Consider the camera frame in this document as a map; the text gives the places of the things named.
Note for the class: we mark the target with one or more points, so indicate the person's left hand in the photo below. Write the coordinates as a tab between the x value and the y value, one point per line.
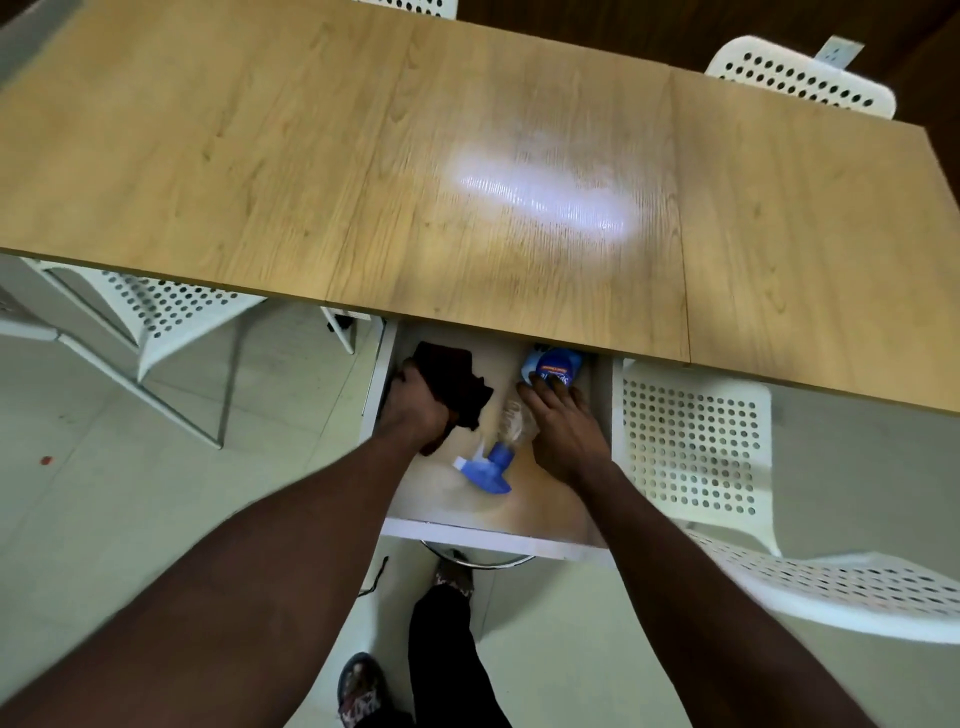
412	409

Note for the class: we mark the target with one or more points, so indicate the person's right hand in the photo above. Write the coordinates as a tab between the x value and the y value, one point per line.
568	442

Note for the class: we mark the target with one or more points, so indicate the person's right thumb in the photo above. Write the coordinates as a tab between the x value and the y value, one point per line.
532	400

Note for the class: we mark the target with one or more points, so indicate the person's left fingers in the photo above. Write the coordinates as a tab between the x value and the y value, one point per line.
405	373

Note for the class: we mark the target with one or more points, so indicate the dark brown cloth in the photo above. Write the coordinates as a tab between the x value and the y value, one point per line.
457	379

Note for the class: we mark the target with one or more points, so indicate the clear spray bottle blue trigger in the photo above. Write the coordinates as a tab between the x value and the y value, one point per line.
487	471

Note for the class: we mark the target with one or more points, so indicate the person's left forearm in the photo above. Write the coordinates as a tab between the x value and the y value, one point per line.
240	585

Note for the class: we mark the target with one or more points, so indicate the person's right forearm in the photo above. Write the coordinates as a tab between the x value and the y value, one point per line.
705	600

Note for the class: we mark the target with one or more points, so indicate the white table leg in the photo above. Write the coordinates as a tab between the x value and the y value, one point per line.
341	330

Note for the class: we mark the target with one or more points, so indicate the white table drawer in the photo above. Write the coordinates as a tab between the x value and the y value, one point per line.
465	517

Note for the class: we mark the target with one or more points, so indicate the white perforated chair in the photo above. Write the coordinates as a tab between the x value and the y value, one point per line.
420	6
697	442
802	75
169	311

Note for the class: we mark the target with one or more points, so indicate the patterned slipper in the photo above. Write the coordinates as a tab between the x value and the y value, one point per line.
361	694
454	576

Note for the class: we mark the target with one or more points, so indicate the black trousers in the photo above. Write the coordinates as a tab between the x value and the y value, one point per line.
450	660

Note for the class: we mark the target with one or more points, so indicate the white wall socket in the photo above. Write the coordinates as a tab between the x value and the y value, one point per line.
838	52

